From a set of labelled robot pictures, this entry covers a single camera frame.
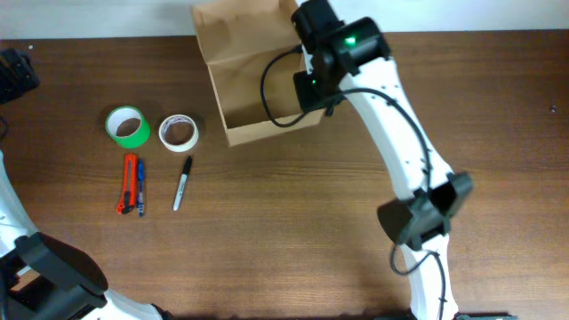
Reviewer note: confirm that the black and white marker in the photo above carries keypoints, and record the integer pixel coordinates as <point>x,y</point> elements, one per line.
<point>182,183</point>

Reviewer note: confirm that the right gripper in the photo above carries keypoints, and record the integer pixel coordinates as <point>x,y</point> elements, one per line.
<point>308,99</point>

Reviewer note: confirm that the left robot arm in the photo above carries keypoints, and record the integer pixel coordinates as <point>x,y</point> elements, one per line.
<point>43,278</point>

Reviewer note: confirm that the green tape roll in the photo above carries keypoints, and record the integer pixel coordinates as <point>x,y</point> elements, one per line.
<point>127,127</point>

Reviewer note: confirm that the white masking tape roll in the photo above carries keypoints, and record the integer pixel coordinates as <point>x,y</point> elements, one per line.
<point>179,133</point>

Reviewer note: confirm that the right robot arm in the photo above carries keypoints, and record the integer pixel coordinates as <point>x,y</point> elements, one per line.
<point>353,61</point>

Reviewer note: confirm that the brown cardboard box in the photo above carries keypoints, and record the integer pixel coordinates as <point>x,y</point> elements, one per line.
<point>238,39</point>

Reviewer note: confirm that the blue pen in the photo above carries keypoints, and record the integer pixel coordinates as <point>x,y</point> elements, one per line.
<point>141,176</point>

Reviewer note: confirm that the orange utility knife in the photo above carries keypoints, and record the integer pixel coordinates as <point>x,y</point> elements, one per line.
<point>127,200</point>

